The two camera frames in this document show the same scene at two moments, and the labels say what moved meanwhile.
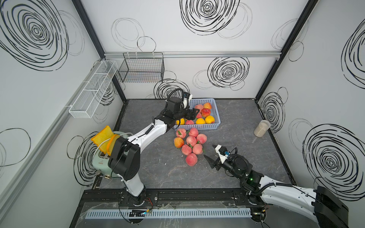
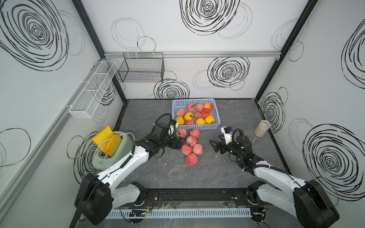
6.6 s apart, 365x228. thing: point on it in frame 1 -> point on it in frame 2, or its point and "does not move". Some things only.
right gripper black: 213,163 -> 222,145
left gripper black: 192,116 -> 178,144
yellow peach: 182,121 does not move
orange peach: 207,105 does not move
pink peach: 189,122 does not move
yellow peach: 209,119 does not move
